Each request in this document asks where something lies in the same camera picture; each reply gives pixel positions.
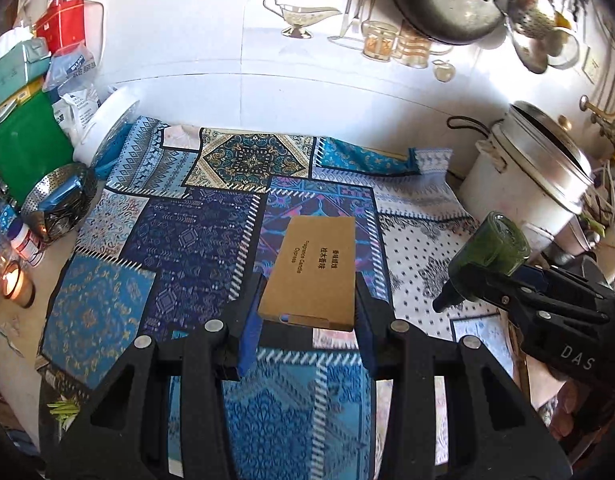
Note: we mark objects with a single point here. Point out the perforated steel ladle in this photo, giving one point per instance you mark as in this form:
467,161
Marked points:
530,17

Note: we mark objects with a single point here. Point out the small red white jar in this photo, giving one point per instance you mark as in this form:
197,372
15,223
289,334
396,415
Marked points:
27,242

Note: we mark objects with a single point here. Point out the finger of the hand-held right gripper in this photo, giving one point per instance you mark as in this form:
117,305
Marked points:
562,285
497,292

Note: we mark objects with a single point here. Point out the white rice cooker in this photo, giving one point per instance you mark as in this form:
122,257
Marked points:
517,185

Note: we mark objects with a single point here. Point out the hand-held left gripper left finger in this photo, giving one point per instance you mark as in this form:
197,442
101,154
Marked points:
250,340

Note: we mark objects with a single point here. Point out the white printed packet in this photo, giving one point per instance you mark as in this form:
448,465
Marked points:
77,110

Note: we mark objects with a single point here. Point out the lit glass candle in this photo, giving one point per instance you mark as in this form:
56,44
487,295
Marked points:
14,285

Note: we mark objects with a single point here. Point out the green beans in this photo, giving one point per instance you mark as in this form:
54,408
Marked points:
62,408

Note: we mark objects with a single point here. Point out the wooden cutting board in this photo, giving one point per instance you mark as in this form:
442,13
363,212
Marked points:
542,385

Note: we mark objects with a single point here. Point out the wall socket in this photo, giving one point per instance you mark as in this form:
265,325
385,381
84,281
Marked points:
592,67

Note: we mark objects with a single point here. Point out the hanging steel wok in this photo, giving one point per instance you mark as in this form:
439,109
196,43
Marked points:
437,5

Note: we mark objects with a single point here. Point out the blue printed plastic bag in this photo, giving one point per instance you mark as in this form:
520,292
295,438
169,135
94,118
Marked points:
72,67

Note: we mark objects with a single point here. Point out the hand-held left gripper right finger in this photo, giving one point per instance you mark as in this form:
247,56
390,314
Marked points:
367,345

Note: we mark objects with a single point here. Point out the green box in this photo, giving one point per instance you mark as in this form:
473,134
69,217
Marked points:
22,145

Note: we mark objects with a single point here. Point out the patterned patchwork tablecloth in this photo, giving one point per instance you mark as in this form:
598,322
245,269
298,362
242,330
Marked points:
187,240

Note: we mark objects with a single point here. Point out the perforated steel steamer basket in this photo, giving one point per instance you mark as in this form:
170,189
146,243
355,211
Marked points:
52,200

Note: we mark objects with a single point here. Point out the dark green dropper bottle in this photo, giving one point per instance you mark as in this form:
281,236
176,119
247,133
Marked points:
502,245

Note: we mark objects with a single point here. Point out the brown cardboard box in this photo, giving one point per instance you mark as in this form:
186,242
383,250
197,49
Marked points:
307,270

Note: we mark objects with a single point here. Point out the red bag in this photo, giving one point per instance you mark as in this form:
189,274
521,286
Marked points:
62,20

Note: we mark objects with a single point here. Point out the teal tissue pack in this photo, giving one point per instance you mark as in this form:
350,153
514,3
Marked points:
12,70

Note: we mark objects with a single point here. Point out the white lidded bucket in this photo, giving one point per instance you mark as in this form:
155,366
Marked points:
104,130

